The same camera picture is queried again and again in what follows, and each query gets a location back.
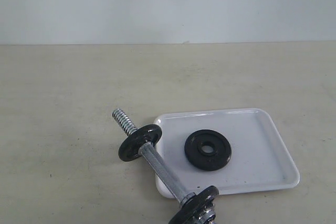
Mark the chrome threaded dumbbell bar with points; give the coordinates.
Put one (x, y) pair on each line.
(154, 159)

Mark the white plastic tray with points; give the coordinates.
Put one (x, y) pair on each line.
(260, 160)

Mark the black weight plate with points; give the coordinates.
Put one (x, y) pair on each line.
(207, 150)

